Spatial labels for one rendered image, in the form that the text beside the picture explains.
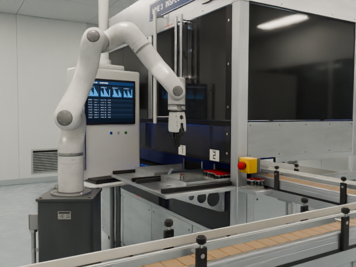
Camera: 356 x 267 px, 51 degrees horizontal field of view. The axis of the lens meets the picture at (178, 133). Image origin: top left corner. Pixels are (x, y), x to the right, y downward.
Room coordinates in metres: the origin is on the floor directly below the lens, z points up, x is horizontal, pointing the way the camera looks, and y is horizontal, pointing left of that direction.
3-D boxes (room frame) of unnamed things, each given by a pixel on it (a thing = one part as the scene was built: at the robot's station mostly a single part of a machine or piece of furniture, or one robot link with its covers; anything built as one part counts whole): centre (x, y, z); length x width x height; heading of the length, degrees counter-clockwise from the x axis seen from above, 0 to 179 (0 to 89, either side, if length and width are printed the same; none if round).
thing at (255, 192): (1.82, -0.39, 0.87); 0.14 x 0.13 x 0.02; 121
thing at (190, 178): (1.96, -0.12, 0.90); 0.34 x 0.26 x 0.04; 121
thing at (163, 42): (2.48, 0.06, 1.51); 0.47 x 0.01 x 0.59; 31
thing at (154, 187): (2.07, 0.03, 0.87); 0.70 x 0.48 x 0.02; 31
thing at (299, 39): (2.10, -0.72, 1.51); 0.85 x 0.01 x 0.59; 121
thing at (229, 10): (1.92, -0.26, 1.40); 0.04 x 0.01 x 0.80; 31
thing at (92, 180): (2.46, 0.40, 0.82); 0.40 x 0.14 x 0.02; 131
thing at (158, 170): (2.25, 0.05, 0.90); 0.34 x 0.26 x 0.04; 121
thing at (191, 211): (2.75, 0.23, 0.73); 1.98 x 0.01 x 0.25; 31
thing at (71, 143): (1.81, 0.52, 1.16); 0.19 x 0.12 x 0.24; 3
